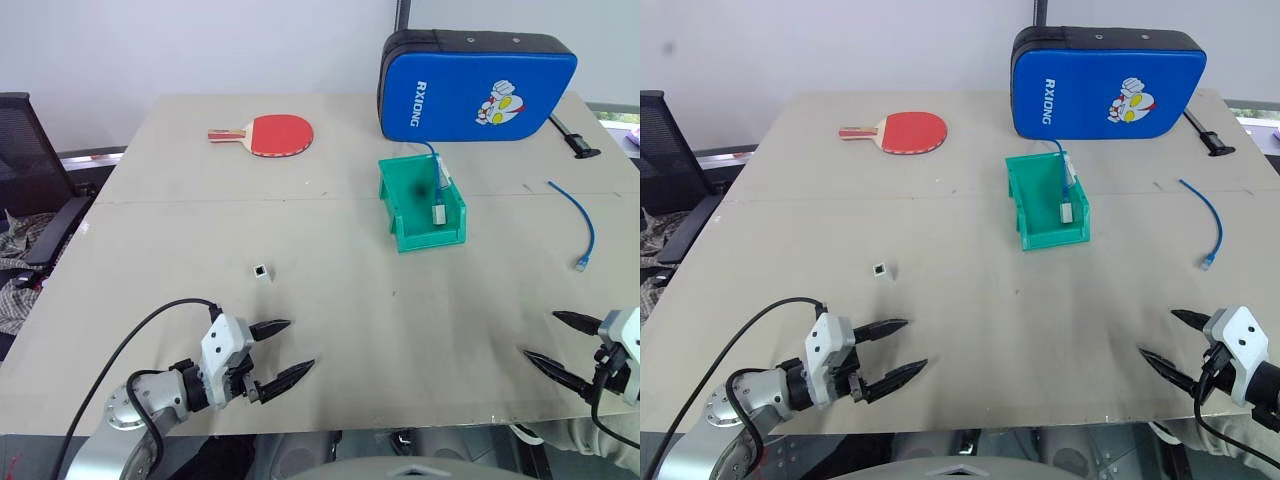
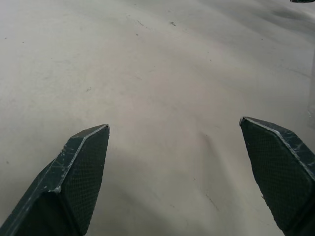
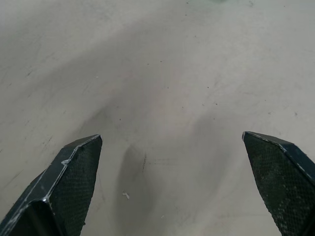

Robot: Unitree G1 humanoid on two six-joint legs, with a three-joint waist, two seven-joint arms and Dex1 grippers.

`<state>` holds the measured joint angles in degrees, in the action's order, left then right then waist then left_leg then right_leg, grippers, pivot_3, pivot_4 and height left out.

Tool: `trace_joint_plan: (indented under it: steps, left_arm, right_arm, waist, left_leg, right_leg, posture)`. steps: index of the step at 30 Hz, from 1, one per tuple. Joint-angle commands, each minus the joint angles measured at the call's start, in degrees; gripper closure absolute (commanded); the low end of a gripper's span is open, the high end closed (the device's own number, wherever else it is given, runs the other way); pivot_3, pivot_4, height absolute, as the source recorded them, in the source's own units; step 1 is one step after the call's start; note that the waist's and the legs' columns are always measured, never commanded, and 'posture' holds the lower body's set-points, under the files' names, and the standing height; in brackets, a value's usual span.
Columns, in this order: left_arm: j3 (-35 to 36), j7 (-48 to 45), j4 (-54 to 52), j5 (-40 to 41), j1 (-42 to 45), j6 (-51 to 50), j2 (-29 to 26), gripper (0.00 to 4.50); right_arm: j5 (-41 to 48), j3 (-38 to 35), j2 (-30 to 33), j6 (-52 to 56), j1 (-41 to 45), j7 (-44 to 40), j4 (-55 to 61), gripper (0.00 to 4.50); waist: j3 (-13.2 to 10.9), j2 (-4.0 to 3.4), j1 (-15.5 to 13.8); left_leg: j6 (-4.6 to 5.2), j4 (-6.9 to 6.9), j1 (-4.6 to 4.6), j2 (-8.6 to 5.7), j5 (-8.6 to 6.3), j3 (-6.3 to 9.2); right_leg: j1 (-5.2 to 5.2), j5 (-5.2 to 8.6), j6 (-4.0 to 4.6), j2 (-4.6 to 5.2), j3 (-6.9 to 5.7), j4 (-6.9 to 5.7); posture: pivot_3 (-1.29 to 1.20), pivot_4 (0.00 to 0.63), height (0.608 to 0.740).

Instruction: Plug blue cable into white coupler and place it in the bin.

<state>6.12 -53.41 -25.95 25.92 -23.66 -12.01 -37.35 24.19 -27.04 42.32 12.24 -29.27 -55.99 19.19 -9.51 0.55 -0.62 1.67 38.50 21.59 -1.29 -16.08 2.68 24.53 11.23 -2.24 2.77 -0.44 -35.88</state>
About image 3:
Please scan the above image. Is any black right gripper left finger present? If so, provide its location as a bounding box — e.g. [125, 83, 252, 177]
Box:
[0, 134, 103, 236]

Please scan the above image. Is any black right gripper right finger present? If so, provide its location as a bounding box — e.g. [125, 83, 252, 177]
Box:
[242, 131, 315, 236]

